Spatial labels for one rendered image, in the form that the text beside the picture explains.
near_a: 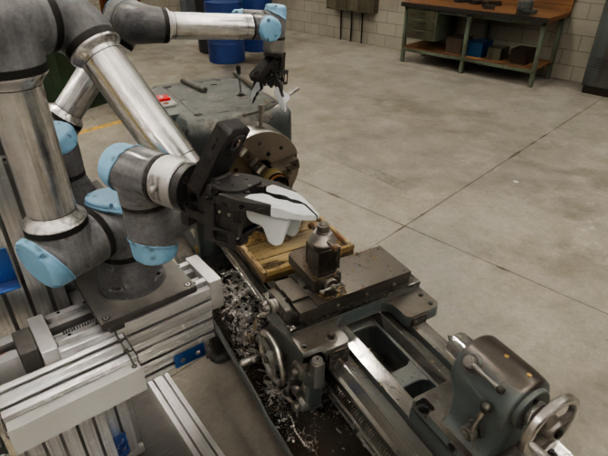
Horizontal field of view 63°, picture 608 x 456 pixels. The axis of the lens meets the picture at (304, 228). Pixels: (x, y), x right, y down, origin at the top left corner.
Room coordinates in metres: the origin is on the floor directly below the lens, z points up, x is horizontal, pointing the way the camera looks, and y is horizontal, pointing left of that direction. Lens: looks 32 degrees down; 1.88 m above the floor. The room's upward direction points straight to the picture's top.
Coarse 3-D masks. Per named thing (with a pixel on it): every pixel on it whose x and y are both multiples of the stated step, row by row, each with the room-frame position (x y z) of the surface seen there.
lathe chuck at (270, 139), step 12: (252, 132) 1.71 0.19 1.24; (264, 132) 1.72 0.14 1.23; (276, 132) 1.75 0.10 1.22; (252, 144) 1.70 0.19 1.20; (264, 144) 1.72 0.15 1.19; (276, 144) 1.74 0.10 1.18; (288, 144) 1.77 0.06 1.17; (264, 156) 1.72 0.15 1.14; (276, 156) 1.74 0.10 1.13; (288, 156) 1.77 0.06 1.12; (240, 168) 1.67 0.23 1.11; (288, 180) 1.77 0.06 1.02
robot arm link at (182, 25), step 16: (128, 0) 1.51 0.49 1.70; (112, 16) 1.49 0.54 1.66; (128, 16) 1.46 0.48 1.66; (144, 16) 1.46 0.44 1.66; (160, 16) 1.47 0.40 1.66; (176, 16) 1.50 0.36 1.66; (192, 16) 1.53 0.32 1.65; (208, 16) 1.55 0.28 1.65; (224, 16) 1.58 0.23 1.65; (240, 16) 1.61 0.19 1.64; (256, 16) 1.64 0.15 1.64; (272, 16) 1.65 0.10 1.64; (128, 32) 1.45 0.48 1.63; (144, 32) 1.45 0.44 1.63; (160, 32) 1.46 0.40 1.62; (176, 32) 1.49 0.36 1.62; (192, 32) 1.51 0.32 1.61; (208, 32) 1.54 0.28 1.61; (224, 32) 1.56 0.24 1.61; (240, 32) 1.59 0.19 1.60; (256, 32) 1.61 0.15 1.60; (272, 32) 1.62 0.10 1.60
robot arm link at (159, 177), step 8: (160, 160) 0.65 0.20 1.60; (168, 160) 0.64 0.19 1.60; (176, 160) 0.64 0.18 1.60; (184, 160) 0.64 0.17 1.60; (152, 168) 0.64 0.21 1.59; (160, 168) 0.63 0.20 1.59; (168, 168) 0.63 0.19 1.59; (176, 168) 0.63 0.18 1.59; (152, 176) 0.63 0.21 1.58; (160, 176) 0.62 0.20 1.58; (168, 176) 0.62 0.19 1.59; (152, 184) 0.63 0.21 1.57; (160, 184) 0.61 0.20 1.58; (168, 184) 0.61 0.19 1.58; (152, 192) 0.61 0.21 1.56; (160, 192) 0.61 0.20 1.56; (168, 192) 0.61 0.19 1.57; (152, 200) 0.63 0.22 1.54; (160, 200) 0.62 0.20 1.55; (168, 200) 0.61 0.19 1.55
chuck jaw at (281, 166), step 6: (294, 156) 1.77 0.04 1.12; (270, 162) 1.74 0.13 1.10; (276, 162) 1.74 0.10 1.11; (282, 162) 1.73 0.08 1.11; (288, 162) 1.72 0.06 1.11; (294, 162) 1.73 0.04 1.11; (270, 168) 1.74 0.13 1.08; (282, 168) 1.68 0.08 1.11; (288, 168) 1.70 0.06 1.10; (294, 168) 1.73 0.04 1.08; (288, 174) 1.70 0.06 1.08
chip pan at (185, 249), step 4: (180, 236) 2.10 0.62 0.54; (184, 236) 2.10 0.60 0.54; (180, 240) 2.07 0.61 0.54; (184, 240) 2.07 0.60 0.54; (180, 244) 2.03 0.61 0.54; (184, 244) 2.03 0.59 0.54; (188, 244) 2.03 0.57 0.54; (180, 248) 2.00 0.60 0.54; (184, 248) 2.00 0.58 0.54; (188, 248) 2.00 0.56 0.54; (192, 248) 2.00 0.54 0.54; (180, 252) 1.96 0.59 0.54; (184, 252) 1.96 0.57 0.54; (188, 252) 1.96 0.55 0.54; (192, 252) 1.96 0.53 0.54; (180, 256) 1.93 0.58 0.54; (184, 256) 1.93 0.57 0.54; (188, 256) 1.93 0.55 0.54; (180, 260) 1.90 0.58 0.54; (184, 260) 1.90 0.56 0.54; (204, 260) 1.90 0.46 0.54; (208, 264) 1.86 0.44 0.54; (212, 268) 1.83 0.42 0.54; (216, 268) 1.83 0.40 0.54
